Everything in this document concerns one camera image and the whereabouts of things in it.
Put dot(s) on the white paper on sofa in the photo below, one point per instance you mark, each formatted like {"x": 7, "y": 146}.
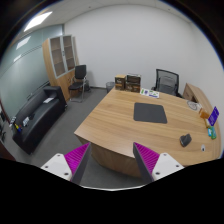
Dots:
{"x": 48, "y": 100}

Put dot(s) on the white sheet with coloured shapes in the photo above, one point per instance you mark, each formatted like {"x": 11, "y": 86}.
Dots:
{"x": 150, "y": 93}

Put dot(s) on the wooden glass-door cabinet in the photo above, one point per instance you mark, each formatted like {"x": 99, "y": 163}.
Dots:
{"x": 60, "y": 61}

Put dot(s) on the small white object on desk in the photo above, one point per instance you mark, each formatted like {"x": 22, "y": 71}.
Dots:
{"x": 203, "y": 148}

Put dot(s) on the orange small box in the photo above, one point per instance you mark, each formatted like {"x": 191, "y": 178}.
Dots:
{"x": 204, "y": 114}

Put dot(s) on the wooden office desk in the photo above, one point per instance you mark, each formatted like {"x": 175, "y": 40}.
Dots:
{"x": 112, "y": 130}

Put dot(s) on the teal small object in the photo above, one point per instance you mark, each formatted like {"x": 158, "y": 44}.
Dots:
{"x": 212, "y": 132}

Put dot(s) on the wooden side cabinet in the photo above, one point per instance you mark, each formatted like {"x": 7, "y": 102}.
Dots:
{"x": 195, "y": 94}

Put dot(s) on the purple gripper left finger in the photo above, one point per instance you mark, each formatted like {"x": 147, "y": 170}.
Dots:
{"x": 70, "y": 166}

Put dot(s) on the black leather sofa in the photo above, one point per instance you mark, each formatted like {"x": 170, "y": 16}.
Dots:
{"x": 35, "y": 118}

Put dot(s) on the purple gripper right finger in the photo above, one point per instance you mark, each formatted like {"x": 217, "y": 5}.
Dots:
{"x": 152, "y": 165}

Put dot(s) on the black computer mouse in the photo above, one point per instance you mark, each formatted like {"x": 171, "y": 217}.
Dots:
{"x": 185, "y": 140}

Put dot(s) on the round white coaster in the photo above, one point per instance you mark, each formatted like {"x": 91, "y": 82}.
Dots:
{"x": 194, "y": 106}

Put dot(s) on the black visitor chair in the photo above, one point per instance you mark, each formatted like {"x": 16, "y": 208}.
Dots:
{"x": 78, "y": 82}

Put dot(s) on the black mesh office chair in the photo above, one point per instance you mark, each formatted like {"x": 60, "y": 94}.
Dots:
{"x": 167, "y": 82}

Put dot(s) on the small brown cardboard box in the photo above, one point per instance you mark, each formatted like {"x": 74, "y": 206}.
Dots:
{"x": 120, "y": 81}

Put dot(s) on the large brown cardboard box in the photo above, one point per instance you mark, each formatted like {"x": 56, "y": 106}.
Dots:
{"x": 132, "y": 87}

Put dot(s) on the black box on top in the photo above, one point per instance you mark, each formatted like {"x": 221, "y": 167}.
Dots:
{"x": 134, "y": 78}

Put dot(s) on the dark grey mouse pad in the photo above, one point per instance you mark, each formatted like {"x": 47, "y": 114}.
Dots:
{"x": 149, "y": 113}

